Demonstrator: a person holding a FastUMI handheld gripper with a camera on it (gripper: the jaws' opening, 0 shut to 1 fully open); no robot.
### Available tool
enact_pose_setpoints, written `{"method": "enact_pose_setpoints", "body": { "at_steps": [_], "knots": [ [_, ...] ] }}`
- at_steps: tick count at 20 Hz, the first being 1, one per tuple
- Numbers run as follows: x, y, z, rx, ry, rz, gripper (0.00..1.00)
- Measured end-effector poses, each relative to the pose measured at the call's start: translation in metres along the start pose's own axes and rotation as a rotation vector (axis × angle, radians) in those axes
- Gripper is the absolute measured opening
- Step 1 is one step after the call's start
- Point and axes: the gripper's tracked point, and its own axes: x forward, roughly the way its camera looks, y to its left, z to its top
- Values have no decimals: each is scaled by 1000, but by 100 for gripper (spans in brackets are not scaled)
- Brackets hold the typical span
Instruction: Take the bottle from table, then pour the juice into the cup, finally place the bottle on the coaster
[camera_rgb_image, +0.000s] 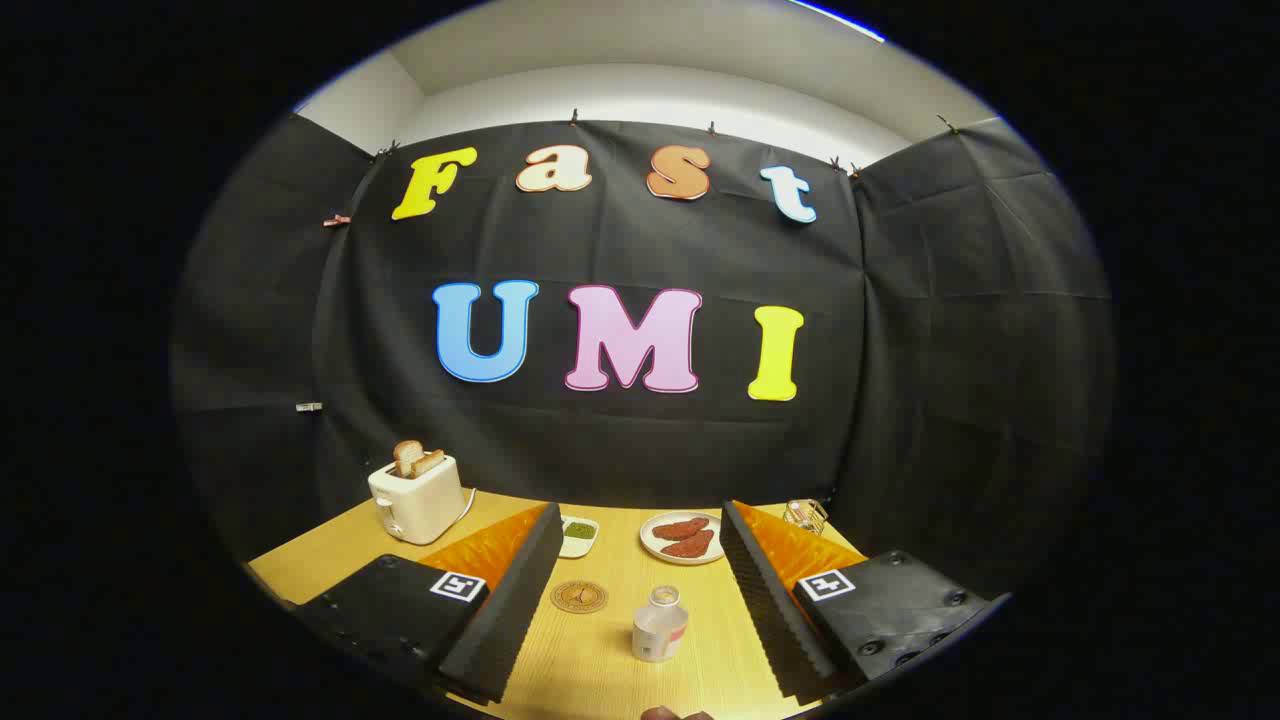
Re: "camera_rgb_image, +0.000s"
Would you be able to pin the clear juice bottle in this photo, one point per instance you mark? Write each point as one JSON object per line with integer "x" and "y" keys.
{"x": 660, "y": 630}

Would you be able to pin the round cork coaster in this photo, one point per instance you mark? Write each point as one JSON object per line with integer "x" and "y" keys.
{"x": 579, "y": 597}

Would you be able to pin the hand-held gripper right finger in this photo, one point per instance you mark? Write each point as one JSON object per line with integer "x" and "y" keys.
{"x": 765, "y": 600}

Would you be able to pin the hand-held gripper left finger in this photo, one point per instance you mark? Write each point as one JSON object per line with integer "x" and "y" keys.
{"x": 510, "y": 600}

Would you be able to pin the red meat patty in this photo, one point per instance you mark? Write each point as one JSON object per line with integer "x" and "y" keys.
{"x": 690, "y": 545}
{"x": 680, "y": 527}

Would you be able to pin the black backdrop cloth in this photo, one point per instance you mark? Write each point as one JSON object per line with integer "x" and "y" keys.
{"x": 640, "y": 450}

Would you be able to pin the wooden table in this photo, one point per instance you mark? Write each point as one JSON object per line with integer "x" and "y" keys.
{"x": 610, "y": 670}

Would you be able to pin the white toaster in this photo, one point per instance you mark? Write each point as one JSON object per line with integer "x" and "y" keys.
{"x": 420, "y": 500}

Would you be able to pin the white divided condiment dish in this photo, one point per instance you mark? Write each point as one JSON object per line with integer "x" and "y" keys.
{"x": 578, "y": 535}

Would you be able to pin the white round plate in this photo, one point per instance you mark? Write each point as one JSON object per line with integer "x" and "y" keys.
{"x": 652, "y": 545}

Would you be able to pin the toast slice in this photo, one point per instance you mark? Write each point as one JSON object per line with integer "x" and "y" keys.
{"x": 430, "y": 462}
{"x": 405, "y": 455}

